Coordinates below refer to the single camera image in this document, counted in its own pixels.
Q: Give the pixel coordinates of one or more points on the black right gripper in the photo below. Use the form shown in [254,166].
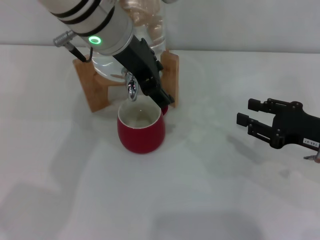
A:
[290,125]

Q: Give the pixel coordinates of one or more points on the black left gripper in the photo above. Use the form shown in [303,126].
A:
[140,60]

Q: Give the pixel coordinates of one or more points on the chrome faucet with lever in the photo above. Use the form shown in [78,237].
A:
[131,88]

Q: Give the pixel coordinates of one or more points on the red cup white inside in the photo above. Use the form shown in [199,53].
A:
[142,137]

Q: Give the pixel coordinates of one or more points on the wooden dispenser stand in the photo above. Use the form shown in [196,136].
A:
[97,97]

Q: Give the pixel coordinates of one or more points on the glass water dispenser jar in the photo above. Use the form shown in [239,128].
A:
[156,32]

